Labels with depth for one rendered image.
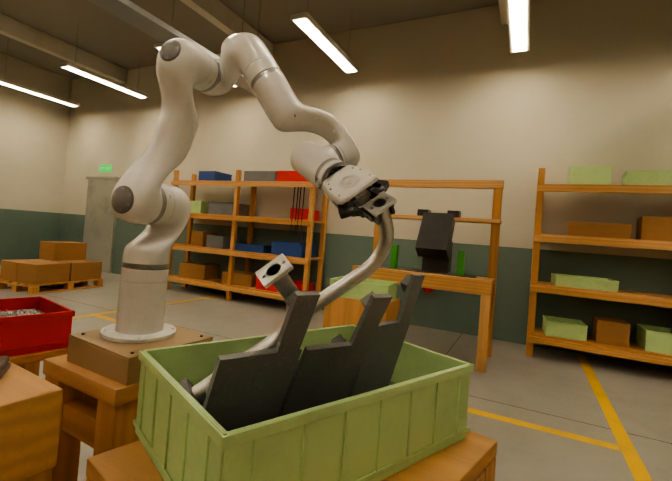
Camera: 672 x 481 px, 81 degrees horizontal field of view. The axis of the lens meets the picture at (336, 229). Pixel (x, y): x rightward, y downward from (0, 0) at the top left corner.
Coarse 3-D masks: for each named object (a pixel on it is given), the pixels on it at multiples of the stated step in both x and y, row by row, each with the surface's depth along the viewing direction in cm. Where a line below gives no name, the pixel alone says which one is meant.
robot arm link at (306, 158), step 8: (304, 144) 97; (312, 144) 97; (296, 152) 97; (304, 152) 95; (312, 152) 93; (320, 152) 93; (328, 152) 93; (336, 152) 94; (296, 160) 96; (304, 160) 94; (312, 160) 92; (320, 160) 90; (296, 168) 97; (304, 168) 93; (312, 168) 91; (304, 176) 95; (312, 176) 91
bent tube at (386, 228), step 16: (384, 192) 79; (368, 208) 77; (384, 208) 76; (384, 224) 79; (384, 240) 82; (384, 256) 84; (352, 272) 83; (368, 272) 84; (336, 288) 81; (320, 304) 80
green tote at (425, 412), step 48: (144, 384) 79; (432, 384) 81; (144, 432) 77; (192, 432) 60; (240, 432) 53; (288, 432) 58; (336, 432) 64; (384, 432) 72; (432, 432) 82; (192, 480) 58; (240, 480) 53; (288, 480) 59; (336, 480) 65
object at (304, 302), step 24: (288, 312) 64; (312, 312) 66; (288, 336) 66; (216, 360) 62; (240, 360) 63; (264, 360) 66; (288, 360) 69; (216, 384) 62; (240, 384) 65; (264, 384) 68; (288, 384) 72; (216, 408) 65; (240, 408) 68; (264, 408) 72
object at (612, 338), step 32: (608, 192) 426; (640, 192) 414; (576, 224) 450; (608, 224) 434; (640, 224) 432; (544, 288) 449; (576, 288) 439; (608, 288) 431; (544, 320) 472; (576, 320) 476; (608, 320) 437; (608, 352) 420; (640, 352) 411
